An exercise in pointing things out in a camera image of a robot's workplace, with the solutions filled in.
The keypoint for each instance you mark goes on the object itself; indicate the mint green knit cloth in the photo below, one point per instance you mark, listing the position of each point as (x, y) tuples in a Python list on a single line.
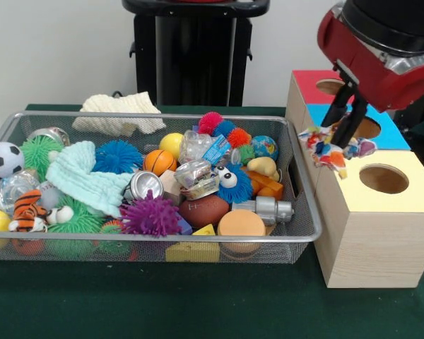
[(85, 180)]

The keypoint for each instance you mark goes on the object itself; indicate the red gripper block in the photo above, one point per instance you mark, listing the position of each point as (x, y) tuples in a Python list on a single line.
[(374, 63)]

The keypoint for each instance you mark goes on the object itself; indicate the dark green tablecloth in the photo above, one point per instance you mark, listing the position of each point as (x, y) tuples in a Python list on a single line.
[(198, 304)]

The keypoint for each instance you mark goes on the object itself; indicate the black and white soccer ball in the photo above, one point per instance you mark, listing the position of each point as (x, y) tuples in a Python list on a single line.
[(3, 159)]

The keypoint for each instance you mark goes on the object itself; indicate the clear mesh bin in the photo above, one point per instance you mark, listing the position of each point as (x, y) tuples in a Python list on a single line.
[(305, 212)]

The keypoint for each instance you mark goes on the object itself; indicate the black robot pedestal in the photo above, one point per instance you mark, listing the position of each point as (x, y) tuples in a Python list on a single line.
[(198, 56)]

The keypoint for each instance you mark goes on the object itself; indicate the cream knit cloth roll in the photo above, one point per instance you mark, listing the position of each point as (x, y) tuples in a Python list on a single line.
[(120, 113)]

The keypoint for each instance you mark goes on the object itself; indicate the blue fuzzy monster toy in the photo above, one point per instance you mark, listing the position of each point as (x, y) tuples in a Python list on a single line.
[(233, 185)]

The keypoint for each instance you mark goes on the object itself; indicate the yellow cheese wedge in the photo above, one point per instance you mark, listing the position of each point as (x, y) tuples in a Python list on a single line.
[(192, 250)]

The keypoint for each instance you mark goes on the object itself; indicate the purple spiky ball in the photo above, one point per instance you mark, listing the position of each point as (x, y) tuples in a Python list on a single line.
[(150, 215)]

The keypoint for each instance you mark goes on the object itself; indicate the yellow ball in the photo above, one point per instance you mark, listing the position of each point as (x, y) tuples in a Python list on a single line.
[(171, 144)]

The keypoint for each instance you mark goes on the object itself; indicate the orange tiger plush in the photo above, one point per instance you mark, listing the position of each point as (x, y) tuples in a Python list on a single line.
[(28, 212)]

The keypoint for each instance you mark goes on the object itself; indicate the brown toy football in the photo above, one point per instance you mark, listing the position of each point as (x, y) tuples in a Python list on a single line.
[(203, 210)]

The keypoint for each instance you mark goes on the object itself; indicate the green spiky ball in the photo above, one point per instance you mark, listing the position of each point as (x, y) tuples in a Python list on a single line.
[(39, 152)]

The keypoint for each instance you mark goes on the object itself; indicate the wooden three-hole box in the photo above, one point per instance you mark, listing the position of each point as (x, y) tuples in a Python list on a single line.
[(374, 240)]

